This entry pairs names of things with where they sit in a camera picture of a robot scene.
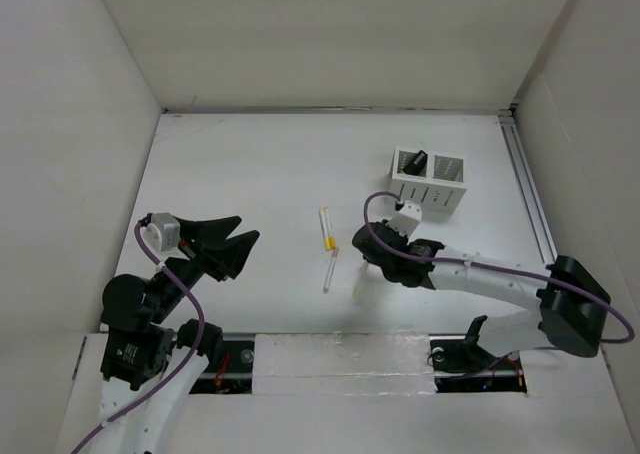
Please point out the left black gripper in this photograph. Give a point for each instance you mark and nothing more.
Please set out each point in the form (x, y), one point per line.
(197, 236)

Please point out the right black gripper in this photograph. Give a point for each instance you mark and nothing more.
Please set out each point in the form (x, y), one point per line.
(396, 233)

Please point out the thin white yellow pencil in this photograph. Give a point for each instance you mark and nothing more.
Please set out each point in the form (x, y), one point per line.
(362, 275)

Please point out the white pen brown tip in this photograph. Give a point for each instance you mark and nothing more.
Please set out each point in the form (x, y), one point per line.
(330, 270)

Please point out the white yellow marker pen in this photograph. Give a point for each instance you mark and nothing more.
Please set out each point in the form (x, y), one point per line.
(326, 228)

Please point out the yellow cap black highlighter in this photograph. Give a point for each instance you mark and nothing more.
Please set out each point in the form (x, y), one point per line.
(417, 164)

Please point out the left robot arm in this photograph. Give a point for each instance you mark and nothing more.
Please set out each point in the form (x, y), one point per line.
(159, 347)

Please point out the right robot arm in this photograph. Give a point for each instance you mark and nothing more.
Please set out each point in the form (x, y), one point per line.
(559, 305)

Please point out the white slotted pen holder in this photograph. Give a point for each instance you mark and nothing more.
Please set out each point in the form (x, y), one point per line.
(439, 188)

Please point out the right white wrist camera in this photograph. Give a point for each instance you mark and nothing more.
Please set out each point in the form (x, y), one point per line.
(406, 218)

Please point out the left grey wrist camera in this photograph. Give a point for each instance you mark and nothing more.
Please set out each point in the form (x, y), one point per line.
(161, 232)

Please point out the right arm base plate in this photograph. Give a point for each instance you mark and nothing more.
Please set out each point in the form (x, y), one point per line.
(465, 369)

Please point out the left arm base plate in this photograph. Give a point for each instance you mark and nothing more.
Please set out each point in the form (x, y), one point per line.
(232, 373)

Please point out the aluminium rail right side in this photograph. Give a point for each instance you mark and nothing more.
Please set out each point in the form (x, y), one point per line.
(524, 178)

